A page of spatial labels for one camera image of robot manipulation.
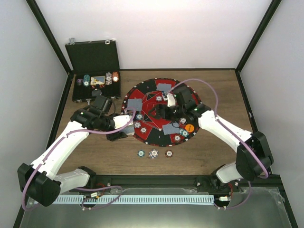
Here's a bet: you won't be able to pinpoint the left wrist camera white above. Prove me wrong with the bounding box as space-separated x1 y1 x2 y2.
113 115 131 129

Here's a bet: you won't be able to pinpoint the black aluminium frame post right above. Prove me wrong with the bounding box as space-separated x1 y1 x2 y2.
236 0 282 73

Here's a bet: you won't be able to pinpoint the blue white chips in case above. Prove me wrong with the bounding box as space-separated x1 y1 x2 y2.
105 72 112 85

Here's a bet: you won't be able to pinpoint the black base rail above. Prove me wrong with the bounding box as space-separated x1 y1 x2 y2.
28 174 281 193

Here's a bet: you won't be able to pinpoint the blue card top seat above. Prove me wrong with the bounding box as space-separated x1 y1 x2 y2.
156 83 171 92

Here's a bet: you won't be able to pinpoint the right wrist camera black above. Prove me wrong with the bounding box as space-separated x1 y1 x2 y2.
173 86 197 110

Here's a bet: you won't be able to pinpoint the light blue slotted cable duct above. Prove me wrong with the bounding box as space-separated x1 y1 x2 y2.
54 195 214 205

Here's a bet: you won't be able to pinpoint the metal sheet front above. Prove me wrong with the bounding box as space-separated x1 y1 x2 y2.
20 188 292 228

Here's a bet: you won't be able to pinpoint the black aluminium frame post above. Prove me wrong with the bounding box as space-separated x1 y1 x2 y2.
26 0 72 74
236 0 282 73

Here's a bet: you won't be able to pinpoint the clear dealer button in case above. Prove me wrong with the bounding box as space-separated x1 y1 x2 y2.
92 89 102 97

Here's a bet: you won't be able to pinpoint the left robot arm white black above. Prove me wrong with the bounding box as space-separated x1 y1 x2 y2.
17 109 136 211

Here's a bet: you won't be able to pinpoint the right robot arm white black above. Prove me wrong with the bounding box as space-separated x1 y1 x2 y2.
149 104 274 191

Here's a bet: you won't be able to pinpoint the orange round button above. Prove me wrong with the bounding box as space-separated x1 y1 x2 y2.
185 124 195 133

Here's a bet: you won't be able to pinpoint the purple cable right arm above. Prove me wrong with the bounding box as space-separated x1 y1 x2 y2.
167 78 269 209

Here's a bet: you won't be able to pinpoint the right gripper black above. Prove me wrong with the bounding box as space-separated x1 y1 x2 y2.
148 104 185 122

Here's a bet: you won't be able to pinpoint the blue card bottom seat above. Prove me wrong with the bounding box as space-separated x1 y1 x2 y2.
162 123 180 135

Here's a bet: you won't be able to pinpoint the blue card seat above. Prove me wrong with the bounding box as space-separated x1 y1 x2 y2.
127 98 143 112
162 123 180 135
156 83 171 92

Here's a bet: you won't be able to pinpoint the round red black poker mat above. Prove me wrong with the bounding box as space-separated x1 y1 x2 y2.
122 78 202 147

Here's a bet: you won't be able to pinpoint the green poker chip stack table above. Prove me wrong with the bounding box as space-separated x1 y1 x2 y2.
137 150 145 157

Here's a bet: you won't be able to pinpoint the purple chip stack in case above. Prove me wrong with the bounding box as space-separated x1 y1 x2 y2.
76 79 83 86

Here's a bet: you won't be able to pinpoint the orange chips in case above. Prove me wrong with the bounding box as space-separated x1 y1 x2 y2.
112 72 119 82

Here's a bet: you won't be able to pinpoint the green chip stack in case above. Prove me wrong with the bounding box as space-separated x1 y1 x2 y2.
83 75 90 86

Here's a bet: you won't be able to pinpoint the black poker case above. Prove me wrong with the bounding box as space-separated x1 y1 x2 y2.
65 39 121 102

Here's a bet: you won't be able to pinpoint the card deck in case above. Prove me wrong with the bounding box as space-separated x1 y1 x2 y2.
90 76 105 86

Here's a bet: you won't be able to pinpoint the black aluminium frame post left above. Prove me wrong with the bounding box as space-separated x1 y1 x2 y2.
26 0 72 74

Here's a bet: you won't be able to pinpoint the brown poker chip stack table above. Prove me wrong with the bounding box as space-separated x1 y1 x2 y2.
165 150 173 158

